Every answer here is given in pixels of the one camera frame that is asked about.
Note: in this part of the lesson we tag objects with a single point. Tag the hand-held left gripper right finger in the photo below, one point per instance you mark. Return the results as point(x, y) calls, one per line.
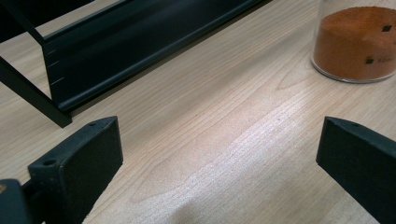
point(361, 161)

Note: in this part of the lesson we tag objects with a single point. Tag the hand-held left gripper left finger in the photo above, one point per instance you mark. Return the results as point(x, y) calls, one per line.
point(77, 168)

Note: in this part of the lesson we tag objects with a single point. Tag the glass jar of orange powder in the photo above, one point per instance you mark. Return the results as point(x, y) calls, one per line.
point(355, 43)

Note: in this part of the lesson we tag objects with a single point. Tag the black metal shelf rack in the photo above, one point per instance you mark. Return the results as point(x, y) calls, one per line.
point(124, 46)

